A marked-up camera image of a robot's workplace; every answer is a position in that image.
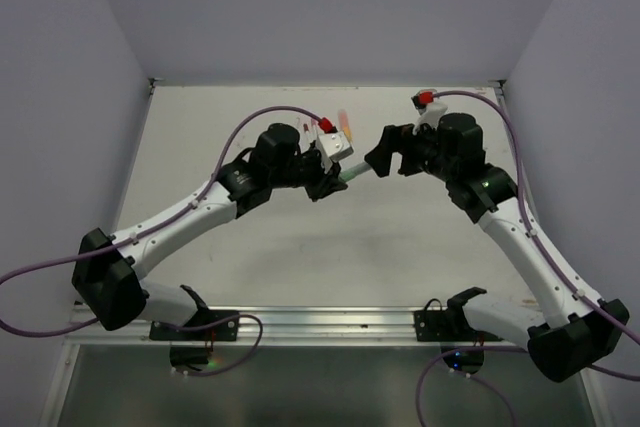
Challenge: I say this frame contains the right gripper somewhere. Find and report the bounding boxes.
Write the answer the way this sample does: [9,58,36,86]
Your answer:
[365,116,457,182]

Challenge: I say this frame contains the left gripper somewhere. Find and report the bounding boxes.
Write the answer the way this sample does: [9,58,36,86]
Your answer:
[269,144,347,201]

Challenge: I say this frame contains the orange pink highlighter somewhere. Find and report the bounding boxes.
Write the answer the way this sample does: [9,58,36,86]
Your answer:
[338,109,353,142]

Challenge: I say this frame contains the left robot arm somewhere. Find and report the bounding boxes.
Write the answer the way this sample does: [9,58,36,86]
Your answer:
[72,123,353,340]

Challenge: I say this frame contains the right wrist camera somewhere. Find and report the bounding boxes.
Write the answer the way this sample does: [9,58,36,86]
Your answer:
[411,89,448,135]

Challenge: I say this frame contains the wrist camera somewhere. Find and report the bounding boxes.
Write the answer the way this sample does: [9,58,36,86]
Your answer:
[411,89,448,135]
[317,131,354,164]

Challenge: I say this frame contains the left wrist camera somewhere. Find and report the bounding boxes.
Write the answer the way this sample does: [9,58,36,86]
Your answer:
[317,131,354,164]

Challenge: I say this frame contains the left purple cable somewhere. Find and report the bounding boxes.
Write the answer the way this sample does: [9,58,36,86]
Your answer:
[0,105,334,337]

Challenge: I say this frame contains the purple cable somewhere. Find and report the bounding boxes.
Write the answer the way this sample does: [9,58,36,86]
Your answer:
[0,105,334,337]
[417,89,640,382]

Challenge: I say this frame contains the aluminium rail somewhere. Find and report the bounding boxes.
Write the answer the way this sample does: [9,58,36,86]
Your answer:
[66,307,506,347]

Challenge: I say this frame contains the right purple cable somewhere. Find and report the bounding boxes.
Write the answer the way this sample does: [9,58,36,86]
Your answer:
[417,89,640,382]

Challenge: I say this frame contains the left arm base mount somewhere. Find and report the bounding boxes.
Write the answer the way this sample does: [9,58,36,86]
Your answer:
[149,310,265,378]

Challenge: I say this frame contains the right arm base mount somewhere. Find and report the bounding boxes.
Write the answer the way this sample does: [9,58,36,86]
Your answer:
[412,298,501,375]

